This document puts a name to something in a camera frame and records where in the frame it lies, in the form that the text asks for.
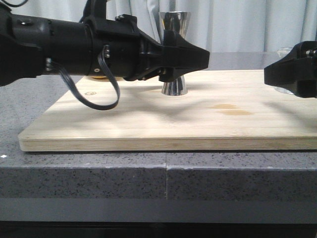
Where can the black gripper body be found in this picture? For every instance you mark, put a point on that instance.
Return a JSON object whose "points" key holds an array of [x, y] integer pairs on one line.
{"points": [[128, 51]]}

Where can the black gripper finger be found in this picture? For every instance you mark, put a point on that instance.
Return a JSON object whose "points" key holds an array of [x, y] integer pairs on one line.
{"points": [[180, 57], [296, 72]]}

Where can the glass beaker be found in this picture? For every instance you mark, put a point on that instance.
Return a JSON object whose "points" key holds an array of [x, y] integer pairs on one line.
{"points": [[282, 52]]}

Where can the steel double jigger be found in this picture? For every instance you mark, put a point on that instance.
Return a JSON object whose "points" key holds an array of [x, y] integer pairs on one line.
{"points": [[177, 21]]}

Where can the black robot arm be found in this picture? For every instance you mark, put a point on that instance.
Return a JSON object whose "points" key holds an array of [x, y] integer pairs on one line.
{"points": [[27, 42]]}

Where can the yellow lemon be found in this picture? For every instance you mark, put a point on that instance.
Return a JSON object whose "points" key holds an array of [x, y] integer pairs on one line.
{"points": [[99, 77]]}

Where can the wooden cutting board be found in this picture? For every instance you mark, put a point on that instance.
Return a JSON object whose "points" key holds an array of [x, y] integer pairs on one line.
{"points": [[223, 110]]}

